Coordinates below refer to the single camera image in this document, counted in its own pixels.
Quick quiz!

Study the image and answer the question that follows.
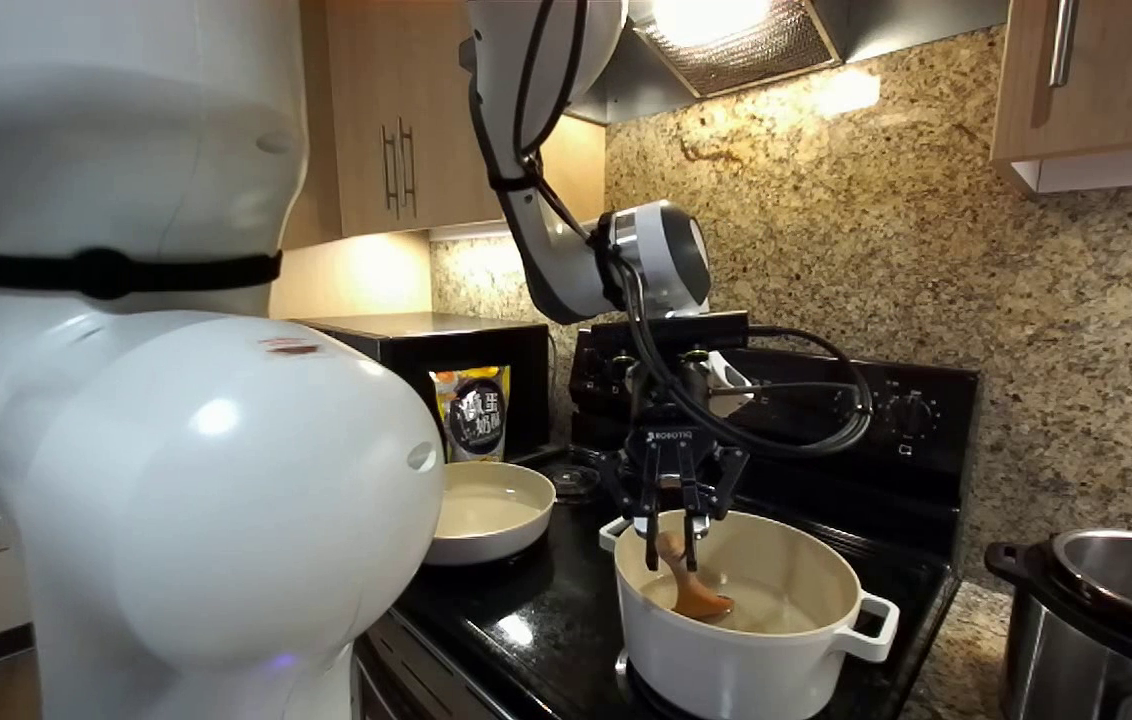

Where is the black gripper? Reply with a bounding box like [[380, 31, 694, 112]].
[[588, 316, 747, 570]]

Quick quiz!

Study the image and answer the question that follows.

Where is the wooden spoon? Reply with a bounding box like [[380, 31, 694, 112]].
[[656, 534, 733, 623]]

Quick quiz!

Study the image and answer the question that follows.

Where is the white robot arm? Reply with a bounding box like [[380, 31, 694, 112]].
[[0, 0, 445, 720]]

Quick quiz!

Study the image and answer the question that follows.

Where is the black electric stove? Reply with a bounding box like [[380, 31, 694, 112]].
[[359, 350, 979, 720]]

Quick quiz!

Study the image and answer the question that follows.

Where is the yellow black snack bag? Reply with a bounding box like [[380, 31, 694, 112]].
[[432, 363, 514, 461]]

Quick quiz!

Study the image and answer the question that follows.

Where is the upper wooden cabinet left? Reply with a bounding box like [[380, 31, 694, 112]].
[[284, 0, 501, 247]]

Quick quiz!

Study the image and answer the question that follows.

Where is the wooden cabinet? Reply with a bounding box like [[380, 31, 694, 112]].
[[994, 0, 1132, 190], [284, 0, 501, 247]]

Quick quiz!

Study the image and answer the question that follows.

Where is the range hood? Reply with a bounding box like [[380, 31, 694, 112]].
[[568, 0, 1007, 123]]

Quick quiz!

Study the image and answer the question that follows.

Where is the upper wooden cabinet right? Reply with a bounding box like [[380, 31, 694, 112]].
[[994, 0, 1132, 190]]

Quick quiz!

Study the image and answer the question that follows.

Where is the white pot with handles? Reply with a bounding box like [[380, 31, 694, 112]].
[[601, 511, 902, 720]]

